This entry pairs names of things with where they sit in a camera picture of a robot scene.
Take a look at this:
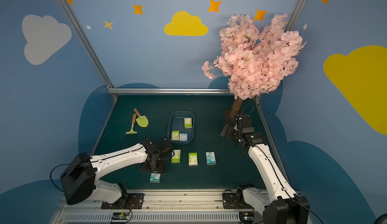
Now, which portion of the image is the green white tissue pack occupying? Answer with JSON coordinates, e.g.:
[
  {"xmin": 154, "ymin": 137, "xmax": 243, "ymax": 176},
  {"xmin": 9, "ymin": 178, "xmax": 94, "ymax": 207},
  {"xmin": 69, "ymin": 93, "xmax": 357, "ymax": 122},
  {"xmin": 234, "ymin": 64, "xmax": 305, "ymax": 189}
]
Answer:
[{"xmin": 171, "ymin": 149, "xmax": 181, "ymax": 163}]

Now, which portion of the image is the blue plastic storage box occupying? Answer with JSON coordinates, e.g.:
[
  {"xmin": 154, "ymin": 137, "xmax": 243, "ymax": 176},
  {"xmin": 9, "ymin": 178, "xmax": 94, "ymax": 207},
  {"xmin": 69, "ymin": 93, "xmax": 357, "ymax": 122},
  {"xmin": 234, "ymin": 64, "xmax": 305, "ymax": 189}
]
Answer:
[{"xmin": 167, "ymin": 111, "xmax": 195, "ymax": 145}]

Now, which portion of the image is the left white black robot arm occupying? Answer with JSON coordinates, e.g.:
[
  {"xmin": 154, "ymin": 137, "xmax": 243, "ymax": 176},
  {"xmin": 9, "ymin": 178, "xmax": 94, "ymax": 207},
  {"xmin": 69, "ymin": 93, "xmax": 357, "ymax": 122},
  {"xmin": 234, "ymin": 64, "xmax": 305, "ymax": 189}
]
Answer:
[{"xmin": 60, "ymin": 139, "xmax": 173, "ymax": 209}]

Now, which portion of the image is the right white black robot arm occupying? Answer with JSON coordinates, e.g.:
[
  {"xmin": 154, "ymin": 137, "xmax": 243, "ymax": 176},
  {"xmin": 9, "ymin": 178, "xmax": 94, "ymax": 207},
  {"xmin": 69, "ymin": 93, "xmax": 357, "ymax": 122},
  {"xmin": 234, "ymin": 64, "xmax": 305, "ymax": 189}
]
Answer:
[{"xmin": 221, "ymin": 124, "xmax": 311, "ymax": 224}]

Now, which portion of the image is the left green circuit board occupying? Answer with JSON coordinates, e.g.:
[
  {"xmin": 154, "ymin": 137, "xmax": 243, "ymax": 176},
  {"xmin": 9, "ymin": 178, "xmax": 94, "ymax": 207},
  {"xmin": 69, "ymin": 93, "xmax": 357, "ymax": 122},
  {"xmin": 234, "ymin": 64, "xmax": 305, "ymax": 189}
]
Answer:
[{"xmin": 111, "ymin": 212, "xmax": 130, "ymax": 222}]

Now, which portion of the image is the green circuit board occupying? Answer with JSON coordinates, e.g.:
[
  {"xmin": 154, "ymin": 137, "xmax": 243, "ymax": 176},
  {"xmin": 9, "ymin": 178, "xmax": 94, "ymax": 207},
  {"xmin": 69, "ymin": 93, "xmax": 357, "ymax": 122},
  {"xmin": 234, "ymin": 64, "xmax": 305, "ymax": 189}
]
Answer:
[
  {"xmin": 111, "ymin": 212, "xmax": 130, "ymax": 222},
  {"xmin": 238, "ymin": 211, "xmax": 255, "ymax": 224}
]

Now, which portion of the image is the pink blossom artificial tree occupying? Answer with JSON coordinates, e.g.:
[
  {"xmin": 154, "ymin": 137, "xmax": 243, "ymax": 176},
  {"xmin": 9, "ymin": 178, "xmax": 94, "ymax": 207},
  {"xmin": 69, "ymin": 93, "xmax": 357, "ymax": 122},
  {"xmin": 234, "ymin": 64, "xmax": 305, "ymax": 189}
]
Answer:
[{"xmin": 202, "ymin": 14, "xmax": 304, "ymax": 122}]

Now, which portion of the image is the right green circuit board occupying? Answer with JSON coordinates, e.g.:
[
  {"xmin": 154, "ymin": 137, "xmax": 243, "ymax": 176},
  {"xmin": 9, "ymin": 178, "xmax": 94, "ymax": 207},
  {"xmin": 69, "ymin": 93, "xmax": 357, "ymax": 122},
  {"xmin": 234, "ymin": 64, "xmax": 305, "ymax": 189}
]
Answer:
[{"xmin": 238, "ymin": 211, "xmax": 255, "ymax": 224}]

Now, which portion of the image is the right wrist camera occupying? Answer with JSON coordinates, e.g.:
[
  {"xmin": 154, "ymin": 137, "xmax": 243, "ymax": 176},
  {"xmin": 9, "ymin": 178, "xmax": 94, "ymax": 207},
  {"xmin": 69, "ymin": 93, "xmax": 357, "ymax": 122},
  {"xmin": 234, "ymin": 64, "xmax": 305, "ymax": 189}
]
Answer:
[{"xmin": 236, "ymin": 115, "xmax": 255, "ymax": 134}]

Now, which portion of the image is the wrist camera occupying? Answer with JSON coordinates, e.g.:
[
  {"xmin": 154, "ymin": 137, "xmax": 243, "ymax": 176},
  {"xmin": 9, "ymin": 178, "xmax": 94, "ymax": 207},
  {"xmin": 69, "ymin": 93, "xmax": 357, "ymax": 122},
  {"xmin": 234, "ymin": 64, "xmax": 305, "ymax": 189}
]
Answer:
[
  {"xmin": 160, "ymin": 139, "xmax": 173, "ymax": 156},
  {"xmin": 236, "ymin": 115, "xmax": 255, "ymax": 134}
]

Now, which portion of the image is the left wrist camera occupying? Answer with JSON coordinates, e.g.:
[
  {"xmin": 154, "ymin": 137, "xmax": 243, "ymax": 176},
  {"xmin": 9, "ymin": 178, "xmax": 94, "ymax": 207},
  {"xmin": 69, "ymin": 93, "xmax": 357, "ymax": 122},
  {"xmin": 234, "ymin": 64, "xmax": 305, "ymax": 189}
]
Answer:
[{"xmin": 160, "ymin": 139, "xmax": 173, "ymax": 156}]

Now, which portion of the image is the green trowel wooden handle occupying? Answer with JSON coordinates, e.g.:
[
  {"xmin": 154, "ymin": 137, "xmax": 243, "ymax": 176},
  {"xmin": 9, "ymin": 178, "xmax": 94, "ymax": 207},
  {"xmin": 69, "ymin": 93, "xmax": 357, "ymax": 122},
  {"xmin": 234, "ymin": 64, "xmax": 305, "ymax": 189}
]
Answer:
[{"xmin": 134, "ymin": 109, "xmax": 149, "ymax": 128}]

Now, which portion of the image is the aluminium front rail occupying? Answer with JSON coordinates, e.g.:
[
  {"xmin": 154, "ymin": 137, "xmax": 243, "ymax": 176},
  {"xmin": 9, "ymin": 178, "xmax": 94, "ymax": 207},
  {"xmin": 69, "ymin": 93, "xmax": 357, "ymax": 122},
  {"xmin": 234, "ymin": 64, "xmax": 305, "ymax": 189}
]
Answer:
[{"xmin": 51, "ymin": 189, "xmax": 259, "ymax": 224}]

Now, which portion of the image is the green rake wooden handle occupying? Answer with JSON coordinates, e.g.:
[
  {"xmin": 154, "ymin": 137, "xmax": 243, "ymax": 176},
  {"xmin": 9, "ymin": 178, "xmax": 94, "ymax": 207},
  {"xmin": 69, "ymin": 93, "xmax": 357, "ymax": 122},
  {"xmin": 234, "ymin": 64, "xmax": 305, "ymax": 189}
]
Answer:
[{"xmin": 125, "ymin": 114, "xmax": 137, "ymax": 135}]

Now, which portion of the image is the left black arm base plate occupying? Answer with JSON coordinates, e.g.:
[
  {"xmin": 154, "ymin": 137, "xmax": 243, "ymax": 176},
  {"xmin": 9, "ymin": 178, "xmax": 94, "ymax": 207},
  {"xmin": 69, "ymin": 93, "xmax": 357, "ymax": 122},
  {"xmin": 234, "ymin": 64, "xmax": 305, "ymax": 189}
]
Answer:
[{"xmin": 101, "ymin": 193, "xmax": 145, "ymax": 210}]

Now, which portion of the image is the aluminium back frame bar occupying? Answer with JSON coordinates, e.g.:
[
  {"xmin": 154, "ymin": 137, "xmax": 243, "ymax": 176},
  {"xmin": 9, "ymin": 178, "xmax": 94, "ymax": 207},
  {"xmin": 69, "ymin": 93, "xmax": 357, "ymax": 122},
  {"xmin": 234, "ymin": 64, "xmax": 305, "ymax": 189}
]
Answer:
[{"xmin": 107, "ymin": 88, "xmax": 230, "ymax": 95}]

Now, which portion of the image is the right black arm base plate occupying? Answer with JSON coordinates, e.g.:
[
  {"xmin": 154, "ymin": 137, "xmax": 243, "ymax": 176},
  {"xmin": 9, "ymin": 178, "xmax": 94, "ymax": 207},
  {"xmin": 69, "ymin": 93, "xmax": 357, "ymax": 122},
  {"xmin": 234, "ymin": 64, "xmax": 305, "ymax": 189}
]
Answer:
[{"xmin": 222, "ymin": 192, "xmax": 252, "ymax": 209}]

